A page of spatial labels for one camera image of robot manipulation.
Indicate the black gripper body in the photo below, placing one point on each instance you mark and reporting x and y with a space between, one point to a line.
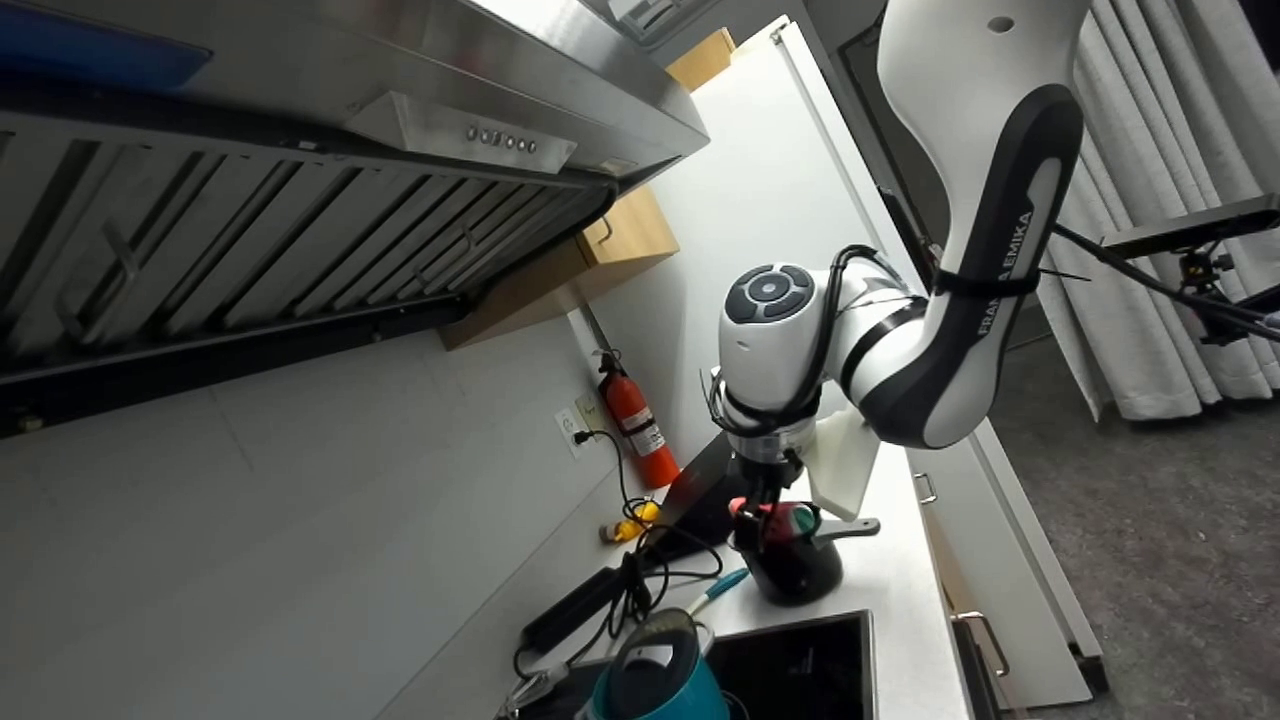
763 501

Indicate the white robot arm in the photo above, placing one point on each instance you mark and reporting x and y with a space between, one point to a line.
983 98

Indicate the black flat appliance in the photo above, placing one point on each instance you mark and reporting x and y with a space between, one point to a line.
697 501

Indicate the red fire extinguisher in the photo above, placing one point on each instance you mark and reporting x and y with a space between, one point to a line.
637 427

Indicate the black induction cooktop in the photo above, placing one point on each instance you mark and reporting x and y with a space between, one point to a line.
814 670

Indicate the grey curtain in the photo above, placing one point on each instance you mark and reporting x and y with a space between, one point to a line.
1183 119

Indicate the steel range hood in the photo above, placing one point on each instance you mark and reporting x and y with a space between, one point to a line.
200 189

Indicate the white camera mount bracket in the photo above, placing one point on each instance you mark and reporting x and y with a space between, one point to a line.
843 458

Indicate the wooden wall cabinet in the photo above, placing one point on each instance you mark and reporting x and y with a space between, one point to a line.
627 242

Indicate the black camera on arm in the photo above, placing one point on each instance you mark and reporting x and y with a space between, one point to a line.
1198 247

